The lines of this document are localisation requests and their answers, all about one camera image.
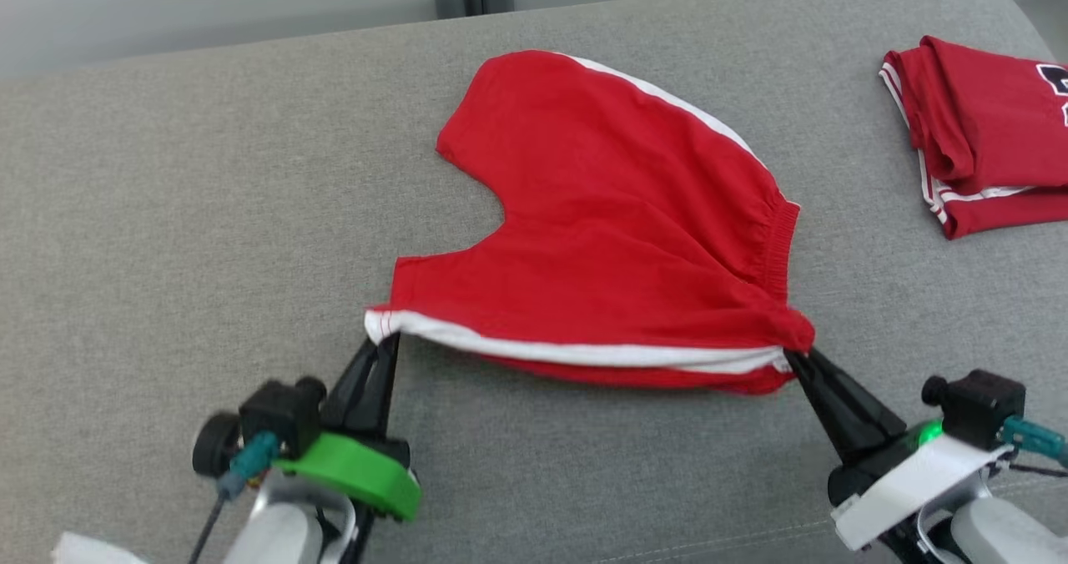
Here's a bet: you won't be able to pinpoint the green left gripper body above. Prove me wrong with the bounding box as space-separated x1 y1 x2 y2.
274 429 423 523

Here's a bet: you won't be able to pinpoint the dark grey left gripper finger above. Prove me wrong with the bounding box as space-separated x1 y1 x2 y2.
366 334 402 442
320 340 381 432

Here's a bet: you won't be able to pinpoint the red white numbered jersey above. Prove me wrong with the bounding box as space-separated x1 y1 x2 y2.
879 35 1068 240

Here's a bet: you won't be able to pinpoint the teal plug camera cable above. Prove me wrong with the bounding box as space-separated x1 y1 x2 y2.
1000 416 1068 477
188 432 281 564

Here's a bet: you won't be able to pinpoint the teal plug right camera cable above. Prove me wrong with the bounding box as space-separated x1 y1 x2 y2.
1000 416 1068 477

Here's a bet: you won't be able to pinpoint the red shorts with white stripe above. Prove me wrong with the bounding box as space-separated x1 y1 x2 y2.
365 49 817 397

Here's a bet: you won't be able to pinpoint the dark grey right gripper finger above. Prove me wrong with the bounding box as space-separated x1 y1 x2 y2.
800 346 909 457
784 348 854 466

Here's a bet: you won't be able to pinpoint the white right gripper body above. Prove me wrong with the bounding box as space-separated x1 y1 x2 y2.
828 418 1015 553

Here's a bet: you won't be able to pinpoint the teal plug left camera cable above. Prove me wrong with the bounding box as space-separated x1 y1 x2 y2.
188 432 281 564

